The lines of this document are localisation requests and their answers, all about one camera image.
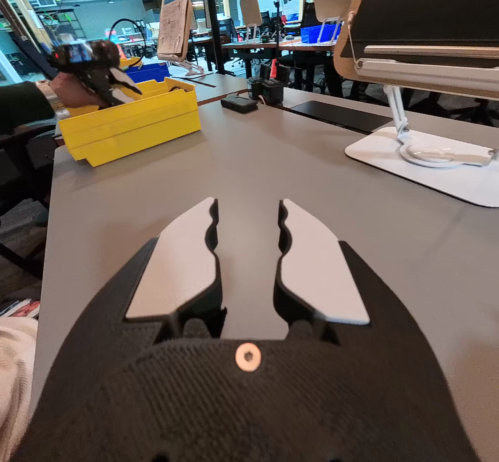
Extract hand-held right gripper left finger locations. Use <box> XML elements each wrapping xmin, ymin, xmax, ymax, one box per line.
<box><xmin>125</xmin><ymin>197</ymin><xmax>227</xmax><ymax>338</ymax></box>

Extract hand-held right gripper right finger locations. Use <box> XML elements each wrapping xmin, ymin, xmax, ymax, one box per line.
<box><xmin>273</xmin><ymin>198</ymin><xmax>371</xmax><ymax>337</ymax></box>

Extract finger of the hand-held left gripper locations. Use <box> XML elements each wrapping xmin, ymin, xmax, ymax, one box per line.
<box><xmin>110</xmin><ymin>66</ymin><xmax>143</xmax><ymax>96</ymax></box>
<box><xmin>83</xmin><ymin>73</ymin><xmax>136</xmax><ymax>108</ymax></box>

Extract person's left hand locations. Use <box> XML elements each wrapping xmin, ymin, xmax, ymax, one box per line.
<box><xmin>50</xmin><ymin>71</ymin><xmax>99</xmax><ymax>109</ymax></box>

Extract blue plastic bin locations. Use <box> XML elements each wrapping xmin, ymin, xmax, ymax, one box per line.
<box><xmin>125</xmin><ymin>62</ymin><xmax>170</xmax><ymax>83</ymax></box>

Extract black vertical pole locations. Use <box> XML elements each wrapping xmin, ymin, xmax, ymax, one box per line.
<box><xmin>201</xmin><ymin>0</ymin><xmax>236</xmax><ymax>76</ymax></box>

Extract black office chair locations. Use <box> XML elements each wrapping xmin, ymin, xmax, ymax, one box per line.
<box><xmin>0</xmin><ymin>123</ymin><xmax>59</xmax><ymax>275</ymax></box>

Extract black rectangular box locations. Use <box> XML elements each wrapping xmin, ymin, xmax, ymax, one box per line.
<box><xmin>220</xmin><ymin>95</ymin><xmax>259</xmax><ymax>114</ymax></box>

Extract black charger device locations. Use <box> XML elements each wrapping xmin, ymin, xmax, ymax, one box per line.
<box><xmin>247</xmin><ymin>60</ymin><xmax>291</xmax><ymax>105</ymax></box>

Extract long wooden office desk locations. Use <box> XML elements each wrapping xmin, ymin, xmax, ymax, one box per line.
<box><xmin>222</xmin><ymin>36</ymin><xmax>337</xmax><ymax>54</ymax></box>

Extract colourful magazine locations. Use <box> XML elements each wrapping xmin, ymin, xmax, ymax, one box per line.
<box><xmin>0</xmin><ymin>298</ymin><xmax>41</xmax><ymax>319</ymax></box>

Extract black flat pad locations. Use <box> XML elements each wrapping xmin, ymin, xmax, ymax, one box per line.
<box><xmin>289</xmin><ymin>99</ymin><xmax>393</xmax><ymax>134</ymax></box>

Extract person's cream trousers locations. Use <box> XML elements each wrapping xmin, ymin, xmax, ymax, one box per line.
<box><xmin>0</xmin><ymin>316</ymin><xmax>40</xmax><ymax>462</ymax></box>

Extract blue storage crate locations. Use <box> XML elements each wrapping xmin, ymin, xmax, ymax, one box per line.
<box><xmin>300</xmin><ymin>23</ymin><xmax>344</xmax><ymax>44</ymax></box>

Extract white tablet stand with board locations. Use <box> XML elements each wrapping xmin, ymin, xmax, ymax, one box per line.
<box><xmin>333</xmin><ymin>0</ymin><xmax>499</xmax><ymax>208</ymax></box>

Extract black curved hose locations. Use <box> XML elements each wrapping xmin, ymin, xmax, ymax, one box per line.
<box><xmin>109</xmin><ymin>18</ymin><xmax>147</xmax><ymax>59</ymax></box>

